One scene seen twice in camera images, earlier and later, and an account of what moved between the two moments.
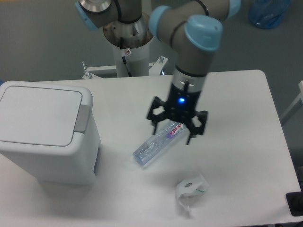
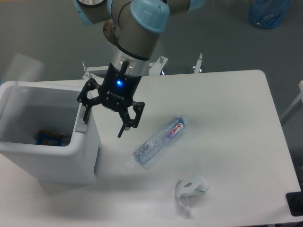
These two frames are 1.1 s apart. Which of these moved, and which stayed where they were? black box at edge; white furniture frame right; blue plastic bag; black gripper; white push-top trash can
Moved: black gripper; white push-top trash can
Stayed: blue plastic bag; white furniture frame right; black box at edge
